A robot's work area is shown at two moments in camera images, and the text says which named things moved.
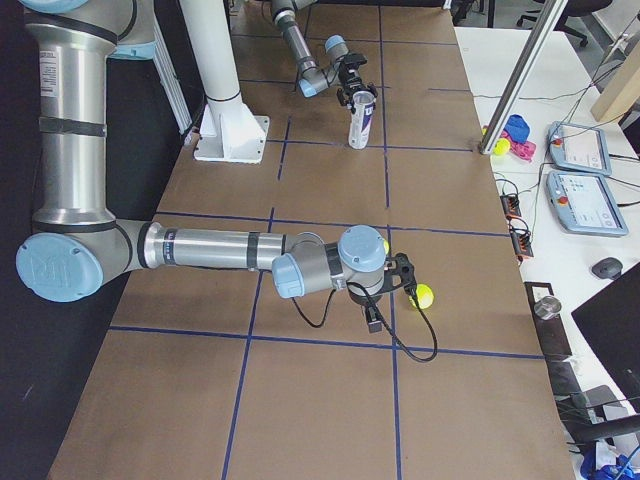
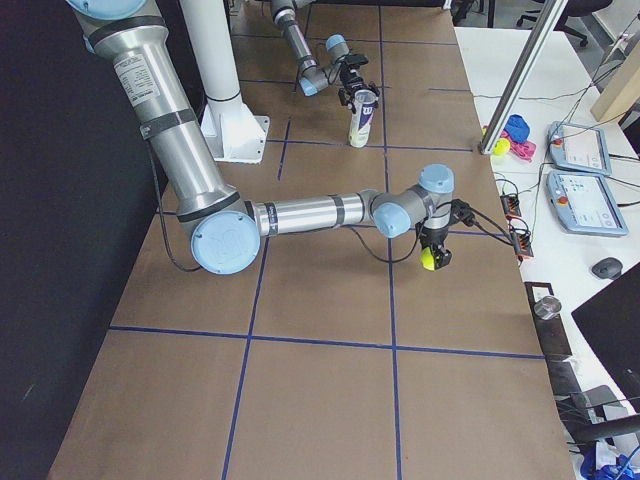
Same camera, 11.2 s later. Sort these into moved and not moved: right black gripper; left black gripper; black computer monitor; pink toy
Moved: right black gripper
Not moved: black computer monitor; left black gripper; pink toy
